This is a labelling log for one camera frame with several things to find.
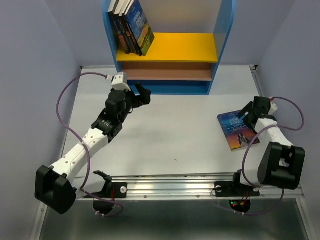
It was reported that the Jane Eyre book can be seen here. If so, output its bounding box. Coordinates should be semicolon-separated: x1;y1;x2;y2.
217;110;256;151

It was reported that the Animal Farm book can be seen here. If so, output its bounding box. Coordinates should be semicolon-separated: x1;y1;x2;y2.
126;0;155;56

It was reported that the A Tale of Two Cities book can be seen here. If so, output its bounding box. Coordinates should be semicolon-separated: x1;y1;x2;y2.
107;0;131;54

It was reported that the Three Days to See book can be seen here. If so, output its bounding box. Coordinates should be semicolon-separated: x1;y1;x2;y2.
120;0;142;56

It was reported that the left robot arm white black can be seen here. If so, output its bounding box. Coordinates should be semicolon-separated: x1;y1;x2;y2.
34;82;152;215

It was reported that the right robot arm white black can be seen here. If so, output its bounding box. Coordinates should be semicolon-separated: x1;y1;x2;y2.
230;96;306;195

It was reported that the blue yellow wooden bookshelf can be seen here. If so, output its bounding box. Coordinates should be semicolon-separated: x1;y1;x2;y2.
102;0;236;95

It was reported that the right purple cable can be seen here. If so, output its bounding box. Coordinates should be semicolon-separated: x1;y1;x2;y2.
241;96;305;216

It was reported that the purple cable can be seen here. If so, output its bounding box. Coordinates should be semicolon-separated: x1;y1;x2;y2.
56;72;125;218
241;96;305;216

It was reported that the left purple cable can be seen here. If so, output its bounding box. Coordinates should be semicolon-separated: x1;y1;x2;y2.
56;72;125;218

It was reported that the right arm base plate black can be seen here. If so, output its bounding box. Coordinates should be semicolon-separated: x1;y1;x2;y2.
214;181;260;198

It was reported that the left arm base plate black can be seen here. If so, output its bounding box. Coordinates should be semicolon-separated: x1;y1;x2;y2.
89;182;128;199

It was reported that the aluminium mounting rail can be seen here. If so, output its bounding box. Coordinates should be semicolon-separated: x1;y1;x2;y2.
71;173;305;201

